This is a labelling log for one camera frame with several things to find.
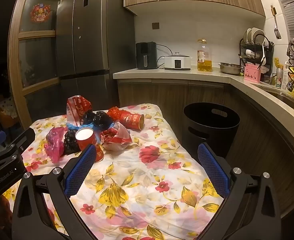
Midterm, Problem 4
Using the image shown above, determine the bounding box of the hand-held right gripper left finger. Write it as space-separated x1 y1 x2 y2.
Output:
12 144 99 240

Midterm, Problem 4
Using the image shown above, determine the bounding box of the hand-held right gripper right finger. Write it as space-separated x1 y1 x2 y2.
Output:
197 142 283 240

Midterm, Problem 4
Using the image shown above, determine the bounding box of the red paper cup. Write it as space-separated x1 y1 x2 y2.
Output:
118 111 145 130
75 127 105 163

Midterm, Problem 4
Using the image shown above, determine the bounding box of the black plastic bag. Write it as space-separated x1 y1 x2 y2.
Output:
81 110 112 132
63 129 81 155

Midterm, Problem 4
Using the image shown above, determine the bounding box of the pink plastic bag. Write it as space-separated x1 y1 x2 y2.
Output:
44 127 68 163

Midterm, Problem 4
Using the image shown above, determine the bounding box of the black trash bin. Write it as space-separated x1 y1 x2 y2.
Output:
183 102 241 159

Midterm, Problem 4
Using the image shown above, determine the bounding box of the blue plastic bag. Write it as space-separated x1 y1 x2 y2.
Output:
66 122 101 132

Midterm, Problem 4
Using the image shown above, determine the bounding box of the red white plastic bag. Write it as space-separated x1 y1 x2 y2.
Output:
66 95 94 130
101 121 132 152

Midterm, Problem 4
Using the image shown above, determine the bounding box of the red mesh bag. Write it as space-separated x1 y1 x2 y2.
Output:
107 106 126 120

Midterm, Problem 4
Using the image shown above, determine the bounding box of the chair with dotted cushion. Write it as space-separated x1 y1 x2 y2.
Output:
0 95 18 130

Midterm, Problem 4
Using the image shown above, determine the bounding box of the floral tablecloth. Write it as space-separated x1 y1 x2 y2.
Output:
22 102 225 240

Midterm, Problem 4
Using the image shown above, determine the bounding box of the wooden glass door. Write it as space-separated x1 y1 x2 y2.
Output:
8 0 74 123

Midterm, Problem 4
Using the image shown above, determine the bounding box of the steel sink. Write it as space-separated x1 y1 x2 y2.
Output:
262 85 294 113

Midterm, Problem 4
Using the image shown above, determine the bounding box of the steel basin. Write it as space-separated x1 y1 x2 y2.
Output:
218 62 244 75

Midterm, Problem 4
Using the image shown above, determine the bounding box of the pink utensil holder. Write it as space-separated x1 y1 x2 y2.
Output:
244 63 261 82

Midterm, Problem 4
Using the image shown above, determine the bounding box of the cooking oil bottle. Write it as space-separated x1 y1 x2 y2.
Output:
196 39 213 72

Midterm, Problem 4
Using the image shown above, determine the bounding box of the white electric cooker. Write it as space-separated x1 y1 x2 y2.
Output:
163 52 192 70

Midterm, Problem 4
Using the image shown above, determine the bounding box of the silver drink can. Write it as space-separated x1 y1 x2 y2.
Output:
275 67 284 87

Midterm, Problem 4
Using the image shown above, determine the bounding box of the white detergent bottle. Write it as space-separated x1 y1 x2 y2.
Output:
281 61 291 90

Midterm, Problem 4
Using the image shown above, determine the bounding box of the red door decoration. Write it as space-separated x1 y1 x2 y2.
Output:
30 3 50 23

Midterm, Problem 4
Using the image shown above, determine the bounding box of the white ladle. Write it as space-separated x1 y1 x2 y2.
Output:
261 42 269 65

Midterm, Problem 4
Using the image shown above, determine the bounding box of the black dish rack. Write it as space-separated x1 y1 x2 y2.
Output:
238 27 275 80

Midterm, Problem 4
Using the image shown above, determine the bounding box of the grey refrigerator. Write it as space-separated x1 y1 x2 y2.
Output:
55 0 135 115

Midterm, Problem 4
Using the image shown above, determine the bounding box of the black air fryer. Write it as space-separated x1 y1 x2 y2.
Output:
136 42 158 70

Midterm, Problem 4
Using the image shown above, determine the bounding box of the hanging metal spatula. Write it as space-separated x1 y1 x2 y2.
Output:
270 5 282 40

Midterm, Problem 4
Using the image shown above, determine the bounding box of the black power cable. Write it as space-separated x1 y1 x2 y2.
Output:
156 44 174 69

